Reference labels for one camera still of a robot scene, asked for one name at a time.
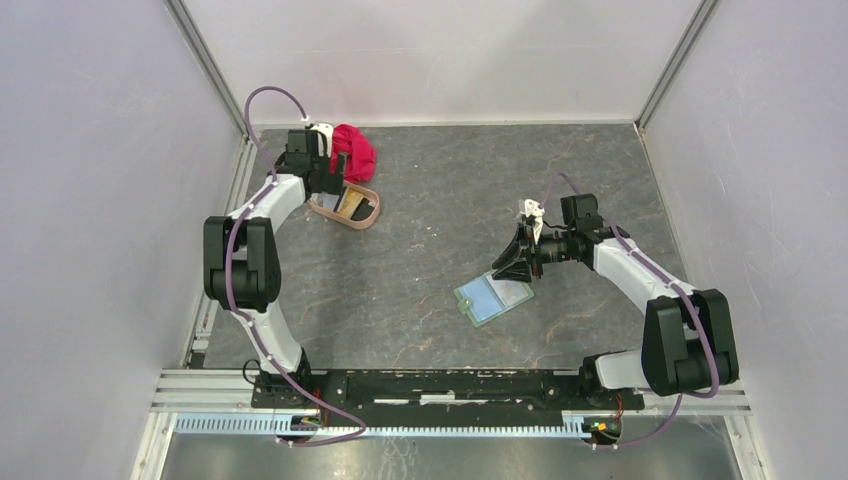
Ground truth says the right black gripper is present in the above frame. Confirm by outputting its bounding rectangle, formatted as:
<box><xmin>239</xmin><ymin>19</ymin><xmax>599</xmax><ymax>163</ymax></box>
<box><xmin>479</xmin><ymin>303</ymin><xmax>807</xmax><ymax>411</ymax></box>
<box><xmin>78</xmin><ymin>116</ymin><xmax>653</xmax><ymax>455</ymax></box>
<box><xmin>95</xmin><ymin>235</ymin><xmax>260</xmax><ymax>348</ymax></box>
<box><xmin>492</xmin><ymin>221</ymin><xmax>575</xmax><ymax>284</ymax></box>

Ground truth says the silver striped card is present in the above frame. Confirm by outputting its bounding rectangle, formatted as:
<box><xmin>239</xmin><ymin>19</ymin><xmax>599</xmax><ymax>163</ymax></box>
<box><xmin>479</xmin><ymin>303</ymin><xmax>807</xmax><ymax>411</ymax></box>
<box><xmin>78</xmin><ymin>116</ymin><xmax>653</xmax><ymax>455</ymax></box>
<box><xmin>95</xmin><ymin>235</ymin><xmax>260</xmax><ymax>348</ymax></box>
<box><xmin>493</xmin><ymin>280</ymin><xmax>533</xmax><ymax>308</ymax></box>

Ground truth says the green card holder wallet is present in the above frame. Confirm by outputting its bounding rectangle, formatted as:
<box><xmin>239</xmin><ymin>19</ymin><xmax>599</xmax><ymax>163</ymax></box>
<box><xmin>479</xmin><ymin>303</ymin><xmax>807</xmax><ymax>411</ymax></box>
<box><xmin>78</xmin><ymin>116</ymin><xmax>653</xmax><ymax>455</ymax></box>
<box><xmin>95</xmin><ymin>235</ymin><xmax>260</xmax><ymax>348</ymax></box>
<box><xmin>454</xmin><ymin>270</ymin><xmax>534</xmax><ymax>327</ymax></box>

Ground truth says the pink oval card tray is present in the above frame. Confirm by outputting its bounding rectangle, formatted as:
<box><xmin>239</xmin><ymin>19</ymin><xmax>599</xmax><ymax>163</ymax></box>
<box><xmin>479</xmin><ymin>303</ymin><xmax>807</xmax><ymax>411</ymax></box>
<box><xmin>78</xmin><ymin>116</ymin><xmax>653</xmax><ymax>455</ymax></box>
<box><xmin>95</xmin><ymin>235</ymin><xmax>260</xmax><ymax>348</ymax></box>
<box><xmin>307</xmin><ymin>181</ymin><xmax>381</xmax><ymax>230</ymax></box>

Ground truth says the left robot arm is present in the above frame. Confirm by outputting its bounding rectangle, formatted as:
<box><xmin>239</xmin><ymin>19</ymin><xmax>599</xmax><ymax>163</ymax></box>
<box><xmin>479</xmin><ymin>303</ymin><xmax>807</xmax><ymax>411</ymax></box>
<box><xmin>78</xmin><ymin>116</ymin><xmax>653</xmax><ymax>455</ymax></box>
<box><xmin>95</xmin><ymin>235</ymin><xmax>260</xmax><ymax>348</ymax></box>
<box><xmin>203</xmin><ymin>123</ymin><xmax>344</xmax><ymax>408</ymax></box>

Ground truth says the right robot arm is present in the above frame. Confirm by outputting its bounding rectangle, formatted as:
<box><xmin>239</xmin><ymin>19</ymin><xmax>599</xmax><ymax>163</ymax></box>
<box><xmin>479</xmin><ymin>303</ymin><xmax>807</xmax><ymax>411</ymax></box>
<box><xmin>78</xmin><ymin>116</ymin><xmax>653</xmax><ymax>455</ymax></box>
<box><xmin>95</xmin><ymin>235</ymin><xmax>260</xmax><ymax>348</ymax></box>
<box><xmin>492</xmin><ymin>194</ymin><xmax>739</xmax><ymax>408</ymax></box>

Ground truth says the gold card in tray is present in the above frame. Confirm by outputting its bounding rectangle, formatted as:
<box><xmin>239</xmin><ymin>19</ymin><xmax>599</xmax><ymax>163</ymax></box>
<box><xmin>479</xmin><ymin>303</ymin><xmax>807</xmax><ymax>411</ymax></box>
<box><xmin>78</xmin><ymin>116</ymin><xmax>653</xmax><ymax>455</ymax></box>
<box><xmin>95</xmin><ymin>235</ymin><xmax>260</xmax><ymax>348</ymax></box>
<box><xmin>335</xmin><ymin>187</ymin><xmax>368</xmax><ymax>219</ymax></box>

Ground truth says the red crumpled cloth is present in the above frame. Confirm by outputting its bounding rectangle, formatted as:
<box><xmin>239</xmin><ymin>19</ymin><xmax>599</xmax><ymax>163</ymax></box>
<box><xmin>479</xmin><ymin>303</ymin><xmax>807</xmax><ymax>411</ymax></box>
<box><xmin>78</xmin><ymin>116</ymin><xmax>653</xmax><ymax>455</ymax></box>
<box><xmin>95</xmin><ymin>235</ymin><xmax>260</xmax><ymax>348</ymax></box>
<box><xmin>330</xmin><ymin>124</ymin><xmax>377</xmax><ymax>184</ymax></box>

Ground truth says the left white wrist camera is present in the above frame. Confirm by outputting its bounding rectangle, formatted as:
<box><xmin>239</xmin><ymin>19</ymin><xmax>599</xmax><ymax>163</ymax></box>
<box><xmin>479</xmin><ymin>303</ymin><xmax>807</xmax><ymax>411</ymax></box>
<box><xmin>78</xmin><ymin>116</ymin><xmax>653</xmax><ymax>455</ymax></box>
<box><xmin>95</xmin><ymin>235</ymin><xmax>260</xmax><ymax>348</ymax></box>
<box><xmin>303</xmin><ymin>119</ymin><xmax>335</xmax><ymax>157</ymax></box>

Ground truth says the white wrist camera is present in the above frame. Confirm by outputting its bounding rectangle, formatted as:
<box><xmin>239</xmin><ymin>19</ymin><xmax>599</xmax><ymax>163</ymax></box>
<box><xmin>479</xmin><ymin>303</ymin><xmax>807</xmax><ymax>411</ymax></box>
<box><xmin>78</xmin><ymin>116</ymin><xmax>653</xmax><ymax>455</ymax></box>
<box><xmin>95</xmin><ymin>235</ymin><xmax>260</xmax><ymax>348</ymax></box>
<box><xmin>303</xmin><ymin>119</ymin><xmax>335</xmax><ymax>157</ymax></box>
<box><xmin>519</xmin><ymin>199</ymin><xmax>545</xmax><ymax>242</ymax></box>

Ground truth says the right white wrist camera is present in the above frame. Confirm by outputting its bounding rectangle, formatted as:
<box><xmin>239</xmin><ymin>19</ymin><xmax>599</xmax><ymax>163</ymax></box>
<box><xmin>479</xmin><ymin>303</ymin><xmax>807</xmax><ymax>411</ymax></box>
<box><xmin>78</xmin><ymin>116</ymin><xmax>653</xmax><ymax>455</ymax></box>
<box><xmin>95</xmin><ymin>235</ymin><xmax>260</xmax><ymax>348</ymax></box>
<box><xmin>519</xmin><ymin>199</ymin><xmax>545</xmax><ymax>242</ymax></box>

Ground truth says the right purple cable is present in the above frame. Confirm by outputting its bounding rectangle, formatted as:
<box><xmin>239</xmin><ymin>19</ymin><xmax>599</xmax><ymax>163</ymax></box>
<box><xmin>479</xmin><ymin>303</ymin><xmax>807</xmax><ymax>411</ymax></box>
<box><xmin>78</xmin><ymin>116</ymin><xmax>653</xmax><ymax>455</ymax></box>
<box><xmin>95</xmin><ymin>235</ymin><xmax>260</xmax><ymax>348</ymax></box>
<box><xmin>541</xmin><ymin>172</ymin><xmax>722</xmax><ymax>452</ymax></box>

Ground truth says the purple cable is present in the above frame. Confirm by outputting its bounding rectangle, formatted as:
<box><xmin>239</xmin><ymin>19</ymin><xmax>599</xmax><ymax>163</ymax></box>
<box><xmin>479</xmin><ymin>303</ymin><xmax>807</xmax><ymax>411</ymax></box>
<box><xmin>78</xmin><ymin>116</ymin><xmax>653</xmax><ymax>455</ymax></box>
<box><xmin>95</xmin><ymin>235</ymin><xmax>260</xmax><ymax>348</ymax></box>
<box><xmin>541</xmin><ymin>172</ymin><xmax>722</xmax><ymax>452</ymax></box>
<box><xmin>223</xmin><ymin>86</ymin><xmax>367</xmax><ymax>448</ymax></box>

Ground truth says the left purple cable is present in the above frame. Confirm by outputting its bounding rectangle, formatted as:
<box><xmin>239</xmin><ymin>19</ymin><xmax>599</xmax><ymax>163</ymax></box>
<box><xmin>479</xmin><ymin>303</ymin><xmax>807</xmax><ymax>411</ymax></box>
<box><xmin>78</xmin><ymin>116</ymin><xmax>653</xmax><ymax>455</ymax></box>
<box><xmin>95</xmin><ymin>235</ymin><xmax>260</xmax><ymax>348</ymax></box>
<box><xmin>223</xmin><ymin>86</ymin><xmax>367</xmax><ymax>448</ymax></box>

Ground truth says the aluminium frame rail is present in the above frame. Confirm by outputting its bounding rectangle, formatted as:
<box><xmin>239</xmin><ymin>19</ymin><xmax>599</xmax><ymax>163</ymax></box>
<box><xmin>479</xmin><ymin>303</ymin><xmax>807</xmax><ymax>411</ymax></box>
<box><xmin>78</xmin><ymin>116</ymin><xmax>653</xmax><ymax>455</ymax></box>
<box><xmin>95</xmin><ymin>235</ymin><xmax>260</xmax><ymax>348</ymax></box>
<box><xmin>152</xmin><ymin>369</ymin><xmax>750</xmax><ymax>438</ymax></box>

